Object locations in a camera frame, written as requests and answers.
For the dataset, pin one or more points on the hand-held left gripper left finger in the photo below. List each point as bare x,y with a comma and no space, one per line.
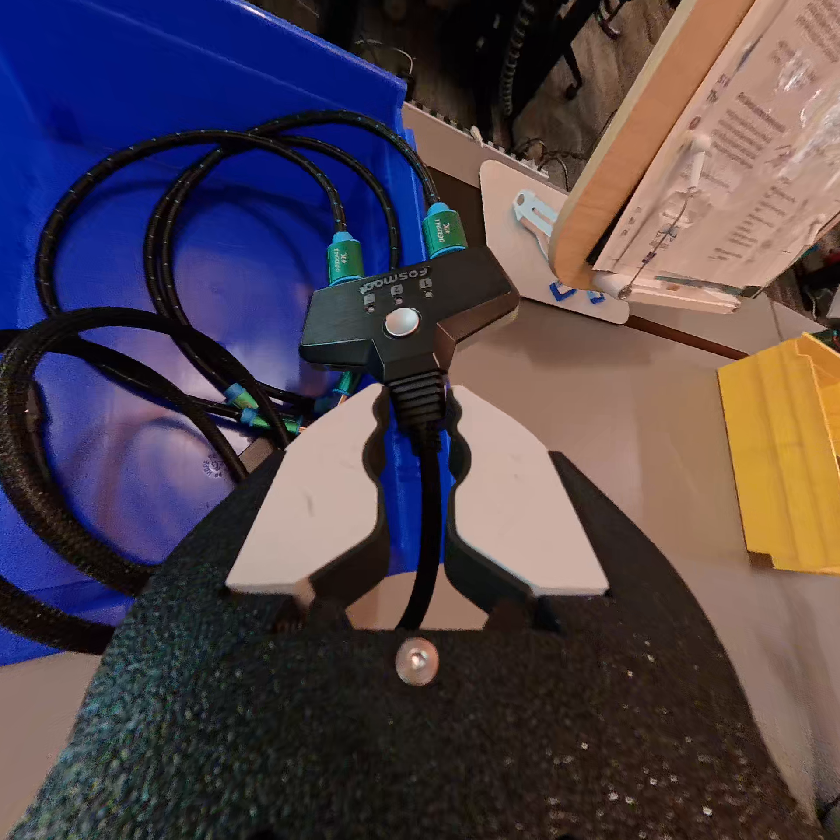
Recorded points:
308,499

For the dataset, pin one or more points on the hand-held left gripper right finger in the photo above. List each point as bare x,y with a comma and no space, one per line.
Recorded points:
518,499

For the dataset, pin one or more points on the black video switch hub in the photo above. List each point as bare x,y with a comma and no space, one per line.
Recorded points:
459,315

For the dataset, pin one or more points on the blue plastic bin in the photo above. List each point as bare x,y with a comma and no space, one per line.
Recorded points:
98,98

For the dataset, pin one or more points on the white plate with blue marks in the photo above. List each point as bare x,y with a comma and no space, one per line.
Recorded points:
512,275

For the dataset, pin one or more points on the large yellow plastic bin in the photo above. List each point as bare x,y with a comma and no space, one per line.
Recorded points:
774,459

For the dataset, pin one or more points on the laminated instruction sheet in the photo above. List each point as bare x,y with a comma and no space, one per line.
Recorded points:
754,164

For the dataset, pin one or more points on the white desk edge rail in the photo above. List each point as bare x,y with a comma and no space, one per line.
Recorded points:
446,141

